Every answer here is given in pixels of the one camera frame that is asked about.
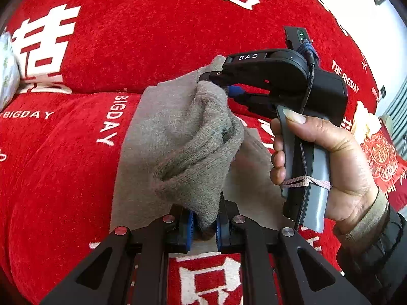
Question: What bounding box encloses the red wedding bed cover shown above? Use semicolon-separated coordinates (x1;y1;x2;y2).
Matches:
0;88;407;305

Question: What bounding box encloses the grey knitted garment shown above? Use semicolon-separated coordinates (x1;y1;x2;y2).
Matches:
110;55;287;238

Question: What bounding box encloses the dark jacket right forearm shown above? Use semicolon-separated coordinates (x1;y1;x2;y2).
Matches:
334;192;406;304

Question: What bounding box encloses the red wedding pillow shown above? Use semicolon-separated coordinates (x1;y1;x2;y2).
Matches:
6;0;378;127

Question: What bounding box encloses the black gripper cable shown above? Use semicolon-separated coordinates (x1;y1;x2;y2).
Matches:
294;39;319;231

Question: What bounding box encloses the right hand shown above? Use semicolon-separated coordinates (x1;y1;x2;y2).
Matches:
283;109;379;234

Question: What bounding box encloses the floral light blue quilt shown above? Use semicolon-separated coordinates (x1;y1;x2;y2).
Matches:
0;32;20;111

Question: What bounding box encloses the cream red embroidered cushion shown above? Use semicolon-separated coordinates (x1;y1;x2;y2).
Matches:
351;101;406;193

